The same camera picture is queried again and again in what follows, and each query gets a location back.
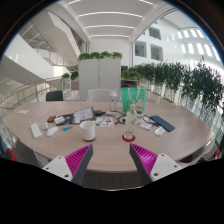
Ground green plants atop cabinet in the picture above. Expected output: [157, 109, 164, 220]
[77, 50, 124, 62]

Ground flat round red coaster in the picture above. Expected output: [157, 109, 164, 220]
[121, 133, 137, 143]

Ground white ceramic mug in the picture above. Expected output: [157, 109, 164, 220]
[79, 120, 97, 142]

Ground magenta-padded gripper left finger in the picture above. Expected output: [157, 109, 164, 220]
[42, 143, 94, 187]

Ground green cat-print tote bag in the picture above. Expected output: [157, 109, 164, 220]
[120, 87, 147, 113]

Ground black tangled cable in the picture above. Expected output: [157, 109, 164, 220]
[114, 113, 154, 126]

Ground black office chair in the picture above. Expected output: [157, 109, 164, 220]
[45, 90, 64, 102]

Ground small planter with plants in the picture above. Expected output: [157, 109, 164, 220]
[61, 70, 80, 91]

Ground clear lime-label drink bottle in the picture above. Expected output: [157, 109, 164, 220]
[123, 103, 138, 140]

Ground white tall cabinet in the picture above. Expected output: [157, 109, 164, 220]
[77, 58, 122, 101]

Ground clear white-capped spray bottle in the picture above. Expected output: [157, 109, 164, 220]
[109, 89, 119, 113]

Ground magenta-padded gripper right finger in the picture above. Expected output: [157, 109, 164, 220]
[129, 143, 184, 186]

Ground white printed card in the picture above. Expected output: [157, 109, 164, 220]
[154, 125, 167, 137]

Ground white power strip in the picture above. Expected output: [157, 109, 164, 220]
[30, 122, 43, 140]

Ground white computer mouse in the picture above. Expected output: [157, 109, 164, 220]
[45, 125, 59, 138]

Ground row of potted trees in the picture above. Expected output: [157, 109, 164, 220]
[128, 61, 224, 124]

